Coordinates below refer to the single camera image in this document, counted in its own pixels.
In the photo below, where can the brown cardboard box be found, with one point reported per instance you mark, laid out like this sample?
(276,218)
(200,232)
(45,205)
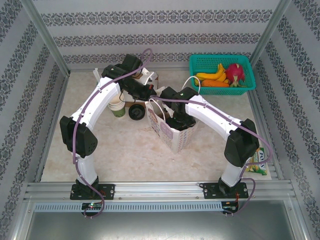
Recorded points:
(158,77)

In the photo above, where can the aluminium back rail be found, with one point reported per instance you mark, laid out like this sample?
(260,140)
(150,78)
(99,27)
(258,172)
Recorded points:
(170,68)

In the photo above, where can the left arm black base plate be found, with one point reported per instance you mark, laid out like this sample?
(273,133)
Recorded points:
(107,191)

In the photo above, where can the grey metal shelf panel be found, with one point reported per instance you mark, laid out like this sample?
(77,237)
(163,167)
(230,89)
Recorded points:
(160,225)

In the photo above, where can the teal plastic basket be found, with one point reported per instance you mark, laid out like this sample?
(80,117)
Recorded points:
(215,61)

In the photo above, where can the aluminium mounting rail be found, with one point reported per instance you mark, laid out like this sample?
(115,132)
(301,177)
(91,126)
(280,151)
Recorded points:
(160,190)

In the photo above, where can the green snack packet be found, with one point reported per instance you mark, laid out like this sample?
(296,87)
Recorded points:
(258,163)

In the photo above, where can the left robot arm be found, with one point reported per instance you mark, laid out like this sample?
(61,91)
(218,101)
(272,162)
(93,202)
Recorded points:
(100,100)

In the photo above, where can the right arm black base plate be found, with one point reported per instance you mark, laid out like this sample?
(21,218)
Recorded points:
(211,191)

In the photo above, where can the aluminium frame post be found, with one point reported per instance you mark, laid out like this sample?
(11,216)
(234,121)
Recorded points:
(42,30)
(272,27)

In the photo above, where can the pink dragon fruit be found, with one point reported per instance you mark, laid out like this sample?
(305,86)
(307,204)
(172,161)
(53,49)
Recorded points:
(234,72)

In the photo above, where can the white printed paper bag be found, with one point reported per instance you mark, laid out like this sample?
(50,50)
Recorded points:
(170,135)

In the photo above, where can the orange carrot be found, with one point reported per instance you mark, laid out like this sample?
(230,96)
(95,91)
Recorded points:
(215,83)

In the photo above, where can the black plastic cup lid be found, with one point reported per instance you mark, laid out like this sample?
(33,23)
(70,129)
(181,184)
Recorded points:
(136,112)

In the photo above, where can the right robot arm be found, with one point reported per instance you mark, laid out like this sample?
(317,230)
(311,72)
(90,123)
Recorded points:
(212,115)

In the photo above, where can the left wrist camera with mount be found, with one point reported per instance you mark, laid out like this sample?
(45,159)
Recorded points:
(148,76)

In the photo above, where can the aluminium side rail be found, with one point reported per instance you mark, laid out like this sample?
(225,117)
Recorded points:
(53,112)
(260,107)

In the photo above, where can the yellow banana bunch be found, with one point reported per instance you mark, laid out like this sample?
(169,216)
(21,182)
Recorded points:
(220,71)

